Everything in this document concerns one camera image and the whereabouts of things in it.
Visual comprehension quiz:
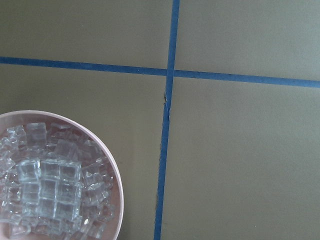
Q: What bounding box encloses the pink bowl of ice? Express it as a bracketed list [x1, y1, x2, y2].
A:
[0, 110, 124, 240]

